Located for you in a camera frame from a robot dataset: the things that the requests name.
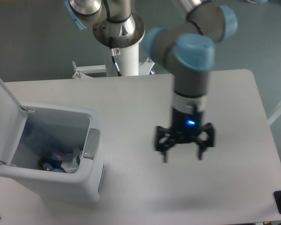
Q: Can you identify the clear plastic water bottle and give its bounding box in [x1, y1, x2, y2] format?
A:
[21, 122, 65, 173]

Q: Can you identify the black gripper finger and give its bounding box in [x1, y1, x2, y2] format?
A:
[191, 123, 216, 160]
[154, 126, 177, 163]

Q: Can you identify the white pedestal base frame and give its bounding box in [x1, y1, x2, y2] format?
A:
[72, 57, 155, 79]

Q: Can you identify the black cable on pedestal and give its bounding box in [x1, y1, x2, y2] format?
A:
[109, 37, 122, 77]

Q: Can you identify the white open trash can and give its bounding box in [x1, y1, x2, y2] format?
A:
[0, 78, 105, 203]

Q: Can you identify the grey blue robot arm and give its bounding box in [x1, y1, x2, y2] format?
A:
[64, 0, 237, 159]

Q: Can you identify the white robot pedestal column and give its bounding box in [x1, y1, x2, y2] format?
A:
[102, 44, 139, 77]

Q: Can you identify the white paper carton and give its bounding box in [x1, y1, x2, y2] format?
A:
[61, 149, 82, 173]

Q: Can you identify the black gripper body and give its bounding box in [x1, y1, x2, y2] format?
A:
[170, 104, 203, 143]

